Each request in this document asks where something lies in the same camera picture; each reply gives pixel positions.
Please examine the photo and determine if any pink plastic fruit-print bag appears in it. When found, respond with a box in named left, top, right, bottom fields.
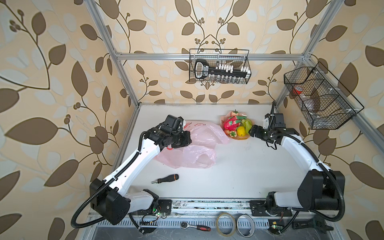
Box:
left=154, top=121, right=230, bottom=169

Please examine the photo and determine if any green pear toy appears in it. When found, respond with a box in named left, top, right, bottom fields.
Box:
left=242, top=119, right=253, bottom=135

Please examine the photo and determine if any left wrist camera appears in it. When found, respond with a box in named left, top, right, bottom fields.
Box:
left=162, top=115, right=184, bottom=134

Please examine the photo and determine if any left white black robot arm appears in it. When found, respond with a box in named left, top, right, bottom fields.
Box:
left=71, top=115, right=192, bottom=229

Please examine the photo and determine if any black socket set holder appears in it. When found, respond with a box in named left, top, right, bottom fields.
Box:
left=192, top=59, right=251, bottom=80

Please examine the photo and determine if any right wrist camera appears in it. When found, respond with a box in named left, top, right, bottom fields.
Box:
left=263, top=113, right=286, bottom=130

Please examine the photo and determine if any pink dragon fruit toy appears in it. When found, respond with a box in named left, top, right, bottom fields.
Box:
left=223, top=116, right=247, bottom=131

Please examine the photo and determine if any black wire basket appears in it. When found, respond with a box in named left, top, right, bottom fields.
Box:
left=284, top=62, right=364, bottom=130
left=189, top=48, right=252, bottom=85

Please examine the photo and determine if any right black wire basket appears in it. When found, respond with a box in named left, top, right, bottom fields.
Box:
left=284, top=62, right=364, bottom=130

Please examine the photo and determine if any orange fruit plate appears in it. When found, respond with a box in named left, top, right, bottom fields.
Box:
left=220, top=110, right=254, bottom=140

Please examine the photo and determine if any clear tape roll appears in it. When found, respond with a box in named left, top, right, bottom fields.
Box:
left=215, top=212, right=237, bottom=237

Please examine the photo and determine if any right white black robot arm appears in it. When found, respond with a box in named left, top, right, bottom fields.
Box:
left=248, top=102, right=346, bottom=222

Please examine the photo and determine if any red-handled ratchet wrench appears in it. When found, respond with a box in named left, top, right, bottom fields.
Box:
left=180, top=222, right=211, bottom=232

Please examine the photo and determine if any black adjustable wrench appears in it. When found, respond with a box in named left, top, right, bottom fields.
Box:
left=292, top=217, right=334, bottom=234

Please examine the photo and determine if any centre black wire basket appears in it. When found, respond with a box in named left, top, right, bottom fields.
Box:
left=189, top=48, right=252, bottom=85

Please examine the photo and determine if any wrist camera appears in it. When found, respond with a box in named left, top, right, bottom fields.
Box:
left=263, top=113, right=286, bottom=130
left=162, top=115, right=184, bottom=134

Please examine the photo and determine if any black orange screwdriver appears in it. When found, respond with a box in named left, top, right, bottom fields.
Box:
left=152, top=174, right=180, bottom=184

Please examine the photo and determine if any yellow lemon toy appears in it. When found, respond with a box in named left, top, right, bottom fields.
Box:
left=236, top=126, right=247, bottom=137

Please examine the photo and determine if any grey tape roll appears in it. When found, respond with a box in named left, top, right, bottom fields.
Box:
left=236, top=215, right=256, bottom=238

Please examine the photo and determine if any red-capped plastic bottle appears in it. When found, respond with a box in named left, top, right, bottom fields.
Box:
left=293, top=86, right=324, bottom=119

